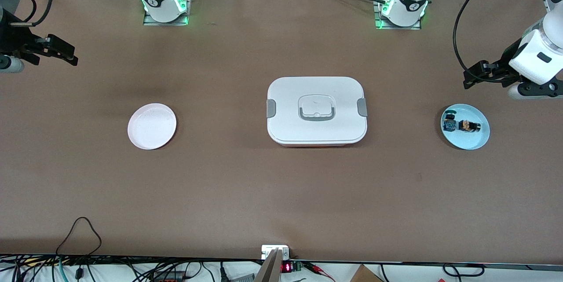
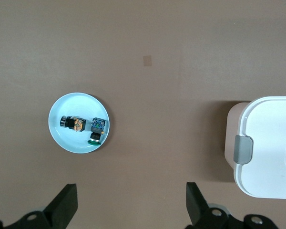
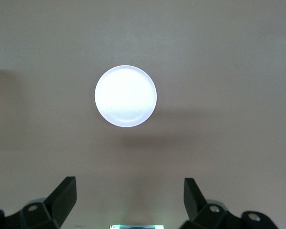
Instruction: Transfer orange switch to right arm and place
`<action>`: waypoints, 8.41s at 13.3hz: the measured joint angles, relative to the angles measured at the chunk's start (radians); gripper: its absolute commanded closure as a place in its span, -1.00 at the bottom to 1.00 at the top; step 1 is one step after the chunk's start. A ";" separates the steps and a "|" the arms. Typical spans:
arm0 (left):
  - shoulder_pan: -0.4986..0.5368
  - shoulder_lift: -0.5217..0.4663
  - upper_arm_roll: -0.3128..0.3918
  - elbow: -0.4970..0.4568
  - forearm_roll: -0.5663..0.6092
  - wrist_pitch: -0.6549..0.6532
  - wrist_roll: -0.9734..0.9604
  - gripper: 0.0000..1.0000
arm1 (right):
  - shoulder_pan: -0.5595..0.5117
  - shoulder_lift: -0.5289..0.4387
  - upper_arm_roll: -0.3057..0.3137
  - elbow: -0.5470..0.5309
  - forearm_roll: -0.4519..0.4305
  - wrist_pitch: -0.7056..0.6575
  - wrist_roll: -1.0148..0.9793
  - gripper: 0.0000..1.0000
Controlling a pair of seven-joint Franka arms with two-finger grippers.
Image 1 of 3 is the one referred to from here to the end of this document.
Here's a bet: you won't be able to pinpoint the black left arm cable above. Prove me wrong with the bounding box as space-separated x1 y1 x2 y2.
452 0 508 73

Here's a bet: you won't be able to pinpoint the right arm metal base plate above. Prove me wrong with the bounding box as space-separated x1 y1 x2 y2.
143 0 194 26

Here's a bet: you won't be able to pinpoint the red clip leads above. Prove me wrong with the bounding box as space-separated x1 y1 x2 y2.
303 262 335 282

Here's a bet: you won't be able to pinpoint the aluminium profile bar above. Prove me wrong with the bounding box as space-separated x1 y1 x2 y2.
253 248 283 282

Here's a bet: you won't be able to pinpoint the pink round plate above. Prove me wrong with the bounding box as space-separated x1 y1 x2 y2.
127 103 177 150

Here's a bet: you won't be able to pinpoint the white lunch box grey latches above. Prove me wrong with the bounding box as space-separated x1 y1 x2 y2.
266 76 368 147

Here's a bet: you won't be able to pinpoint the white mounting block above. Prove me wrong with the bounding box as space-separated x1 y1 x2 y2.
261 245 291 260

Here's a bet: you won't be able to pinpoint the black cable loop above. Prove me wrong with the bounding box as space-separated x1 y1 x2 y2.
442 264 484 278

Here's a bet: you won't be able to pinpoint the thin black looped cable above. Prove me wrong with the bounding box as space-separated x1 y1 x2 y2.
55 217 102 279

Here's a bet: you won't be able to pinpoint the light blue round plate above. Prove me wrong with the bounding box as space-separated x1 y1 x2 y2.
441 103 490 150

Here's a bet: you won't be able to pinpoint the blue push-button switch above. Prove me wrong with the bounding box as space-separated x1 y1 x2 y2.
442 110 458 132

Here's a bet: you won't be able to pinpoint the brown cardboard piece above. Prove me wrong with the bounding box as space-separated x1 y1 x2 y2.
350 264 383 282

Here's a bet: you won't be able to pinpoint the orange push-button switch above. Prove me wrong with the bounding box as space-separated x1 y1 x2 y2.
458 119 481 134

